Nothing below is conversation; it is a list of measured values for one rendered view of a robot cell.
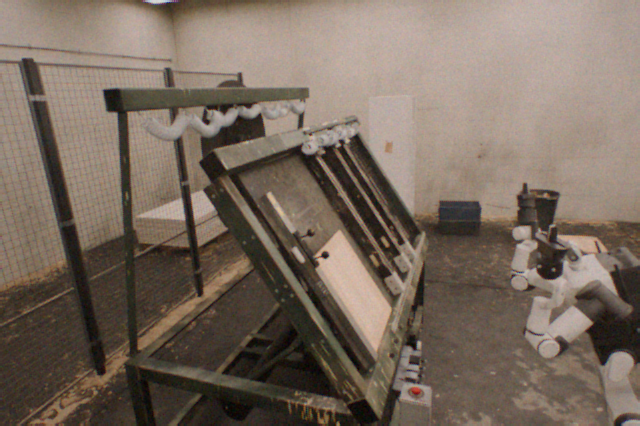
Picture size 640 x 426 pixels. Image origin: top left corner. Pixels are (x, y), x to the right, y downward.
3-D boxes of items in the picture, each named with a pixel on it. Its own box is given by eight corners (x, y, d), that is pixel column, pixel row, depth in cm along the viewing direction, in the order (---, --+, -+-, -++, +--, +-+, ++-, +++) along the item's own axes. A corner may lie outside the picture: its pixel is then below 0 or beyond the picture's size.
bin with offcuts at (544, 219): (558, 243, 557) (564, 197, 538) (516, 241, 574) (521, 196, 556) (551, 231, 603) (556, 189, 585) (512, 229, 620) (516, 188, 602)
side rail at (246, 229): (344, 404, 175) (365, 397, 170) (201, 189, 170) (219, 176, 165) (348, 394, 180) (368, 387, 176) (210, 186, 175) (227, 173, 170)
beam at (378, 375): (359, 427, 175) (381, 421, 171) (344, 404, 175) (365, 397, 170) (418, 246, 373) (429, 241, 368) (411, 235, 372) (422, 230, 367)
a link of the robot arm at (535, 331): (525, 298, 165) (515, 339, 170) (539, 311, 155) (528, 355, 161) (551, 300, 165) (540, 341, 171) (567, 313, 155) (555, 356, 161)
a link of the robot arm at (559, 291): (537, 273, 156) (529, 304, 160) (562, 282, 150) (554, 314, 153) (545, 269, 160) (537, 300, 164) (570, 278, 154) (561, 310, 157)
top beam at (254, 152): (210, 182, 167) (227, 170, 162) (197, 162, 166) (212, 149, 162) (352, 130, 364) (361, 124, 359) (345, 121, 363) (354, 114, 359)
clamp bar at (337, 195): (393, 296, 256) (427, 281, 245) (290, 138, 250) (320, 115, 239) (396, 289, 265) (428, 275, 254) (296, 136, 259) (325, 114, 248)
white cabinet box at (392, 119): (408, 239, 601) (411, 95, 543) (370, 237, 621) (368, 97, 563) (413, 227, 656) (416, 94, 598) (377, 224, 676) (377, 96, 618)
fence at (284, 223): (369, 364, 195) (376, 361, 193) (259, 198, 190) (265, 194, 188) (371, 357, 199) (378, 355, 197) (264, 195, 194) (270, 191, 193)
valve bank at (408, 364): (420, 428, 195) (421, 386, 188) (390, 421, 200) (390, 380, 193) (429, 364, 240) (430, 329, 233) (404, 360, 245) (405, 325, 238)
